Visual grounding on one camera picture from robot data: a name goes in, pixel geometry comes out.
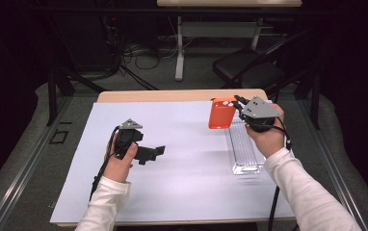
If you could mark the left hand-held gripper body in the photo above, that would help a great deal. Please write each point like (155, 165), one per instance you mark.
(129, 134)

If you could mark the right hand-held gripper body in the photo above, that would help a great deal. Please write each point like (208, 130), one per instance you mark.
(259, 109)

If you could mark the orange phone case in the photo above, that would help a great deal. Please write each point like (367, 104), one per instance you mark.
(221, 115)

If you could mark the clear plastic package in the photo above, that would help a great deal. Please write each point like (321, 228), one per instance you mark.
(246, 150)

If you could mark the person's left hand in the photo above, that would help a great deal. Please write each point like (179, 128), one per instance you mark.
(118, 170)

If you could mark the person's right hand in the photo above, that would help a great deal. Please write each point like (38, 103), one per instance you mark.
(270, 141)

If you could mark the black folding chair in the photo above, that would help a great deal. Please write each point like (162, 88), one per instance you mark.
(236, 62)

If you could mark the white table sheet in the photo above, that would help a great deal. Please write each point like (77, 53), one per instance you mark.
(172, 186)

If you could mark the black metal stand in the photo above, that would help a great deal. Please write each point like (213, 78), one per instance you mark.
(315, 106)
(52, 102)

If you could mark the white-framed desk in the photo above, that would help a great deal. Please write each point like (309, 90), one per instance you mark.
(179, 64)

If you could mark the grey metal floor rail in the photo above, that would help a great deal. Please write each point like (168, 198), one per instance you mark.
(333, 166)
(28, 166)

